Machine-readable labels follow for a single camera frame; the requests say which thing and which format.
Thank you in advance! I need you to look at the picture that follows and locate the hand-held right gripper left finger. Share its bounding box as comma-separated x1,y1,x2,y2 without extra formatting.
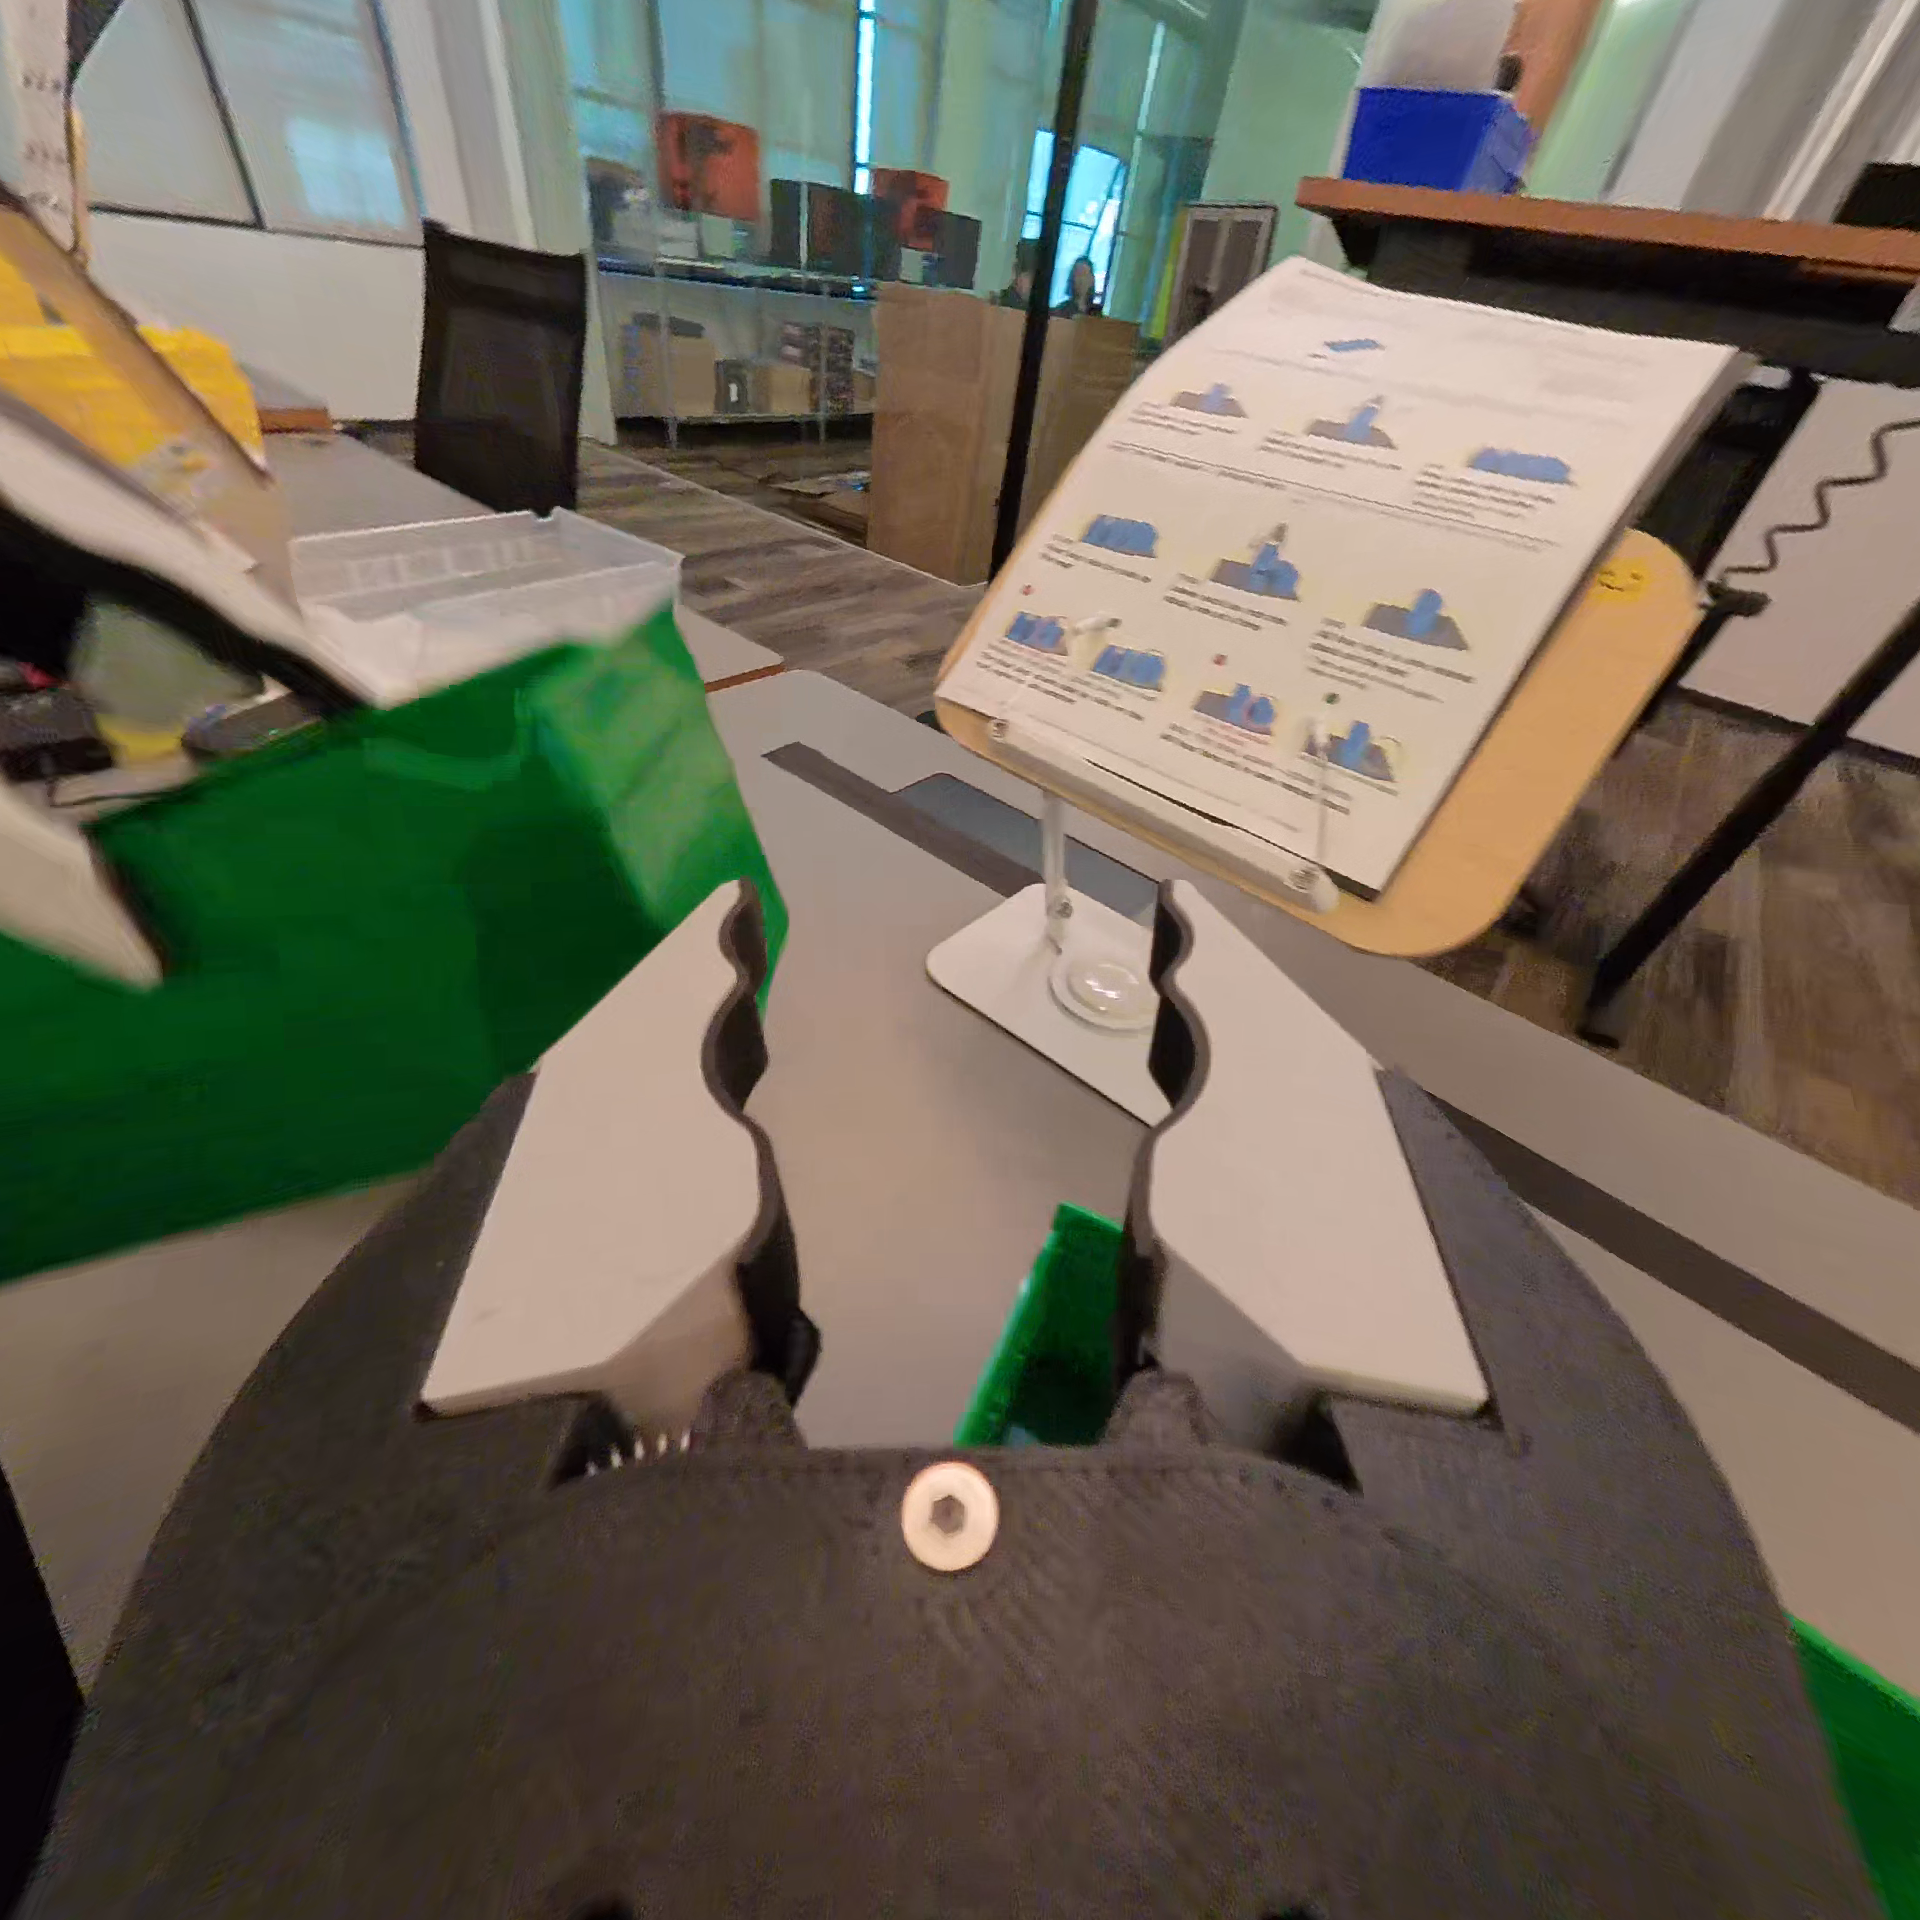
416,877,825,1423

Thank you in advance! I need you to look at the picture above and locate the green plastic bin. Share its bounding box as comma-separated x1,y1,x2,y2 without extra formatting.
0,598,793,1288
959,1199,1920,1883

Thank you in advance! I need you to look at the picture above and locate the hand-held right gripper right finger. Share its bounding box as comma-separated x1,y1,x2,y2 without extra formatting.
1114,877,1497,1419

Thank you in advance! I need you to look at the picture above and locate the wooden standing desk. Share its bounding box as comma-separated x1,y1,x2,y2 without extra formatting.
1295,173,1920,1039

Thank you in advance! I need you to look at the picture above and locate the blue box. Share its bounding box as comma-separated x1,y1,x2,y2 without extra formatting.
1339,85,1538,200

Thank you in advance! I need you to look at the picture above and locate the person's dark clothing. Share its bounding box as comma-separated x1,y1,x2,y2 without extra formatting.
0,1462,90,1893

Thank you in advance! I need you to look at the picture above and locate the black vertical pole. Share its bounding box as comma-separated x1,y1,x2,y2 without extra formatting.
987,0,1106,583

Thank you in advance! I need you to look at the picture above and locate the black office chair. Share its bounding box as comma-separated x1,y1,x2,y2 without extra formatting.
410,220,593,520

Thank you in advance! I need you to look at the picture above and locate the wooden document board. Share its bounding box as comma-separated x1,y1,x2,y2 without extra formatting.
935,525,1715,965

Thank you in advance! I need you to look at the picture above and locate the grey cabinet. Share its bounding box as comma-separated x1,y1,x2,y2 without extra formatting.
1169,199,1281,319

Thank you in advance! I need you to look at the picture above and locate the clear plastic bin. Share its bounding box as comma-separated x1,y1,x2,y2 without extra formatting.
289,508,686,632

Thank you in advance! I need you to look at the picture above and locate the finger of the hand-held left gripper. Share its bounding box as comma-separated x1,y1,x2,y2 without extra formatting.
0,398,393,712
0,777,168,997

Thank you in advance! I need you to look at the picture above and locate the cardboard partition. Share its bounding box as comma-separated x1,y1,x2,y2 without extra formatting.
867,280,1145,589

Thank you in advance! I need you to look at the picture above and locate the storage shelf with boxes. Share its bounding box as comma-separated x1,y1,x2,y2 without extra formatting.
585,110,995,455

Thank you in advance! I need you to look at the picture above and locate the instruction sheet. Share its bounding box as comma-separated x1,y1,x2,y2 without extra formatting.
931,256,1760,904

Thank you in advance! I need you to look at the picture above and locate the black coiled cable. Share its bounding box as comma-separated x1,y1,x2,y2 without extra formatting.
1707,379,1920,605

